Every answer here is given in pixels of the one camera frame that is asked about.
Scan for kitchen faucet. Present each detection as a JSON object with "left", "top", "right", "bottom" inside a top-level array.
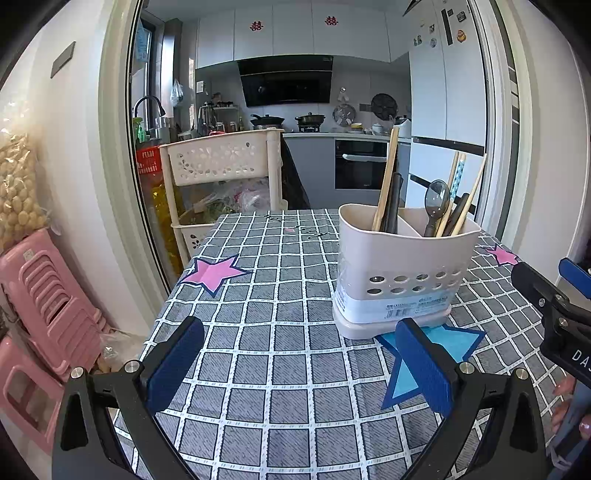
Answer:
[{"left": 133, "top": 95, "right": 166, "bottom": 135}]

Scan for black-handled metal spoon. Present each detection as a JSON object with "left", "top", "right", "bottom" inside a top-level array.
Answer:
[{"left": 423, "top": 179, "right": 451, "bottom": 239}]

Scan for beige plastic utensil holder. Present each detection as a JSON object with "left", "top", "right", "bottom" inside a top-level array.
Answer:
[{"left": 332, "top": 202, "right": 481, "bottom": 340}]

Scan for black range hood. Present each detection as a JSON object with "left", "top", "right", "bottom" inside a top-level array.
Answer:
[{"left": 237, "top": 56, "right": 334, "bottom": 106}]

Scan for black built-in oven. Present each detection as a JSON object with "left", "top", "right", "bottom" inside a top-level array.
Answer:
[{"left": 334, "top": 138, "right": 389, "bottom": 191}]

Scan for grey kitchen counter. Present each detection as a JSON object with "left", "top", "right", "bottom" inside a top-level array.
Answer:
[{"left": 282, "top": 131, "right": 412, "bottom": 209}]

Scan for white refrigerator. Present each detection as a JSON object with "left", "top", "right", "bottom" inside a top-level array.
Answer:
[{"left": 406, "top": 0, "right": 491, "bottom": 228}]

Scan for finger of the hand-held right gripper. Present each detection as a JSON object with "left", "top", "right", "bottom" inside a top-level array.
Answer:
[
  {"left": 558, "top": 257, "right": 591, "bottom": 299},
  {"left": 510, "top": 261, "right": 582, "bottom": 324}
]

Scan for pink plastic bag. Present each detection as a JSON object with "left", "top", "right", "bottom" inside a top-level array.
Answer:
[{"left": 233, "top": 179, "right": 273, "bottom": 213}]

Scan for red box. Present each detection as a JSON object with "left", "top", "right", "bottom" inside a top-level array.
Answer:
[{"left": 135, "top": 147, "right": 163, "bottom": 175}]

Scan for beige plastic trolley cart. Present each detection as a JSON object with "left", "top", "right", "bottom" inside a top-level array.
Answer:
[{"left": 159, "top": 128, "right": 285, "bottom": 269}]

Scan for blue dotted chopstick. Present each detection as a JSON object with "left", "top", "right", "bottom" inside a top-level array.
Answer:
[{"left": 447, "top": 153, "right": 467, "bottom": 204}]

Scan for clear plastic bag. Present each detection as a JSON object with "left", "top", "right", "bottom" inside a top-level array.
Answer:
[{"left": 99, "top": 329, "right": 149, "bottom": 375}]

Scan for black handled clear spoon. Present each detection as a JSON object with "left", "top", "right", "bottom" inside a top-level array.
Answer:
[{"left": 380, "top": 172, "right": 405, "bottom": 234}]

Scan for black handled clear utensil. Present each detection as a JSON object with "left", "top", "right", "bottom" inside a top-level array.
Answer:
[{"left": 443, "top": 192, "right": 471, "bottom": 237}]

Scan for yellow patterned wooden chopstick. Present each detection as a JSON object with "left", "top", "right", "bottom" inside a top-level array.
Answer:
[{"left": 436, "top": 151, "right": 461, "bottom": 237}]

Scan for round black hanging pan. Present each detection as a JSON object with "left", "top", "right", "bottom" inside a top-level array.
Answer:
[{"left": 370, "top": 93, "right": 399, "bottom": 120}]

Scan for plain wooden chopstick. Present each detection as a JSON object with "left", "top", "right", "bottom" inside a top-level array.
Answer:
[
  {"left": 450, "top": 153, "right": 488, "bottom": 236},
  {"left": 371, "top": 126, "right": 400, "bottom": 232}
]

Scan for person's right hand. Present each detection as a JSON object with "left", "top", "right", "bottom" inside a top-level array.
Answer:
[{"left": 551, "top": 375, "right": 591, "bottom": 438}]

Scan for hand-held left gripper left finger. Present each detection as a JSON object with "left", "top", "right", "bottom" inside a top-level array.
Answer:
[{"left": 52, "top": 316, "right": 205, "bottom": 480}]

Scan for clear bag of pale beans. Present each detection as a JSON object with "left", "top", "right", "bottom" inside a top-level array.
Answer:
[{"left": 0, "top": 130, "right": 50, "bottom": 253}]

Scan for grey wall panel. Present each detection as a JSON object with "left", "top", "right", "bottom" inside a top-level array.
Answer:
[{"left": 50, "top": 41, "right": 77, "bottom": 79}]

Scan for white upper kitchen cabinets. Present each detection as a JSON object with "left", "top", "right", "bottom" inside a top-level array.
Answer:
[{"left": 196, "top": 4, "right": 412, "bottom": 71}]

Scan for pink plastic stool stack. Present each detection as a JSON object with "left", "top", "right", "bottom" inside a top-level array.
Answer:
[{"left": 0, "top": 227, "right": 112, "bottom": 385}]

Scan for grey checked star tablecloth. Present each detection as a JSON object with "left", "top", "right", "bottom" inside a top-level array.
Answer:
[{"left": 113, "top": 209, "right": 591, "bottom": 480}]

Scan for black wok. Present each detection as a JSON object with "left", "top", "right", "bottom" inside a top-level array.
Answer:
[{"left": 250, "top": 114, "right": 286, "bottom": 130}]

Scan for round metal steamer rack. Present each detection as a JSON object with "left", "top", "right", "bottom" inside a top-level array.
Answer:
[{"left": 333, "top": 103, "right": 358, "bottom": 127}]

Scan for green vegetables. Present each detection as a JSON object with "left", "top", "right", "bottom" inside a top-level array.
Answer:
[{"left": 202, "top": 184, "right": 236, "bottom": 218}]

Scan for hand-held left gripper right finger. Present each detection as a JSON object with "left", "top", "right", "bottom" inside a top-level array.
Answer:
[{"left": 394, "top": 318, "right": 549, "bottom": 480}]

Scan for yellow cooking oil bottle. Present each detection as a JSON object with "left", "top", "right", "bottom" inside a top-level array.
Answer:
[{"left": 147, "top": 177, "right": 186, "bottom": 278}]

